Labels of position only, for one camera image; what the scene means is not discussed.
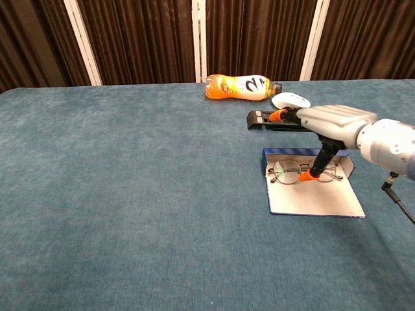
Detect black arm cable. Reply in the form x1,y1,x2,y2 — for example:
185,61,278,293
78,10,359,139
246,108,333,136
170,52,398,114
381,172,415,226

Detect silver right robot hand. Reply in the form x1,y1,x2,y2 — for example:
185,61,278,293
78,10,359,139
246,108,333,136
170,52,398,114
270,104,379,182

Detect white screen frame post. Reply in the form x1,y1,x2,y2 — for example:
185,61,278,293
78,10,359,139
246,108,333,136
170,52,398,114
191,0,208,84
299,0,331,82
63,0,104,87

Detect brown pleated curtain panel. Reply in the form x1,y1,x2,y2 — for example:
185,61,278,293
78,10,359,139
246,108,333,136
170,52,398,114
0,0,91,94
206,0,318,82
77,0,197,86
311,0,415,81

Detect thin-framed eyeglasses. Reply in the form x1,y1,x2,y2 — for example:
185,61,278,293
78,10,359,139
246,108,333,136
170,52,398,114
267,158,344,186

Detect white computer mouse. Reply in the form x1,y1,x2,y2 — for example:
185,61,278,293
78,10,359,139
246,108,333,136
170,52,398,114
270,92,312,109

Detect black folding laptop stand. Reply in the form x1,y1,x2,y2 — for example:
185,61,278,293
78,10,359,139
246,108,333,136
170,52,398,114
246,109,317,133

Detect blue velvet tablecloth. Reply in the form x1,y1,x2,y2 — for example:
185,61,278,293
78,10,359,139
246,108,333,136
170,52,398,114
0,78,415,311

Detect blue cardboard glasses case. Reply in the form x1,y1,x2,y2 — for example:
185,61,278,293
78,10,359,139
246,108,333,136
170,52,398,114
261,148,366,219

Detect orange soda plastic bottle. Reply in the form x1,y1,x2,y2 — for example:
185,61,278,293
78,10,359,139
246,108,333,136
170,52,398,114
204,74,283,102

